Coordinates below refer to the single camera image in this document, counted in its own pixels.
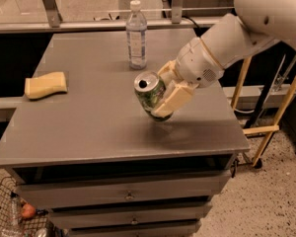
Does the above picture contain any clear plastic water bottle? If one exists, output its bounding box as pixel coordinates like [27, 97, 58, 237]
[126, 0, 147, 69]

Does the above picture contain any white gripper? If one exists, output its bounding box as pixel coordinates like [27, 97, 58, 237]
[151, 38, 224, 118]

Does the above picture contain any orange fruit in basket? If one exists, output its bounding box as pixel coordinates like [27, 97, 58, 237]
[22, 203, 36, 219]

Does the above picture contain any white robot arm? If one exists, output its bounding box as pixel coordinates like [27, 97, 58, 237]
[152, 0, 296, 118]

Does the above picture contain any green soda can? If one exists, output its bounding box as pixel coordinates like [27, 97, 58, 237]
[134, 71, 172, 121]

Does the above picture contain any black wire basket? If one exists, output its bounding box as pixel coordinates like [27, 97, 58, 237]
[0, 177, 55, 237]

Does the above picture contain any yellow sponge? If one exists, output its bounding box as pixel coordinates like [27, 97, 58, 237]
[24, 72, 67, 100]

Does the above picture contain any metal railing frame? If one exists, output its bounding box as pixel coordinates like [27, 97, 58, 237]
[0, 0, 234, 34]

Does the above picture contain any grey drawer cabinet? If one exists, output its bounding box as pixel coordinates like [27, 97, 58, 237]
[0, 32, 249, 237]

